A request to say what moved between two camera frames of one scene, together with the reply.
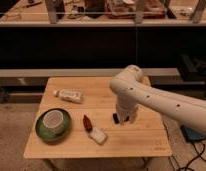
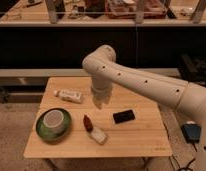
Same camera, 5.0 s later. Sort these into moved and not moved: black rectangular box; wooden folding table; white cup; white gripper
Moved: white gripper
Not moved: wooden folding table; white cup; black rectangular box
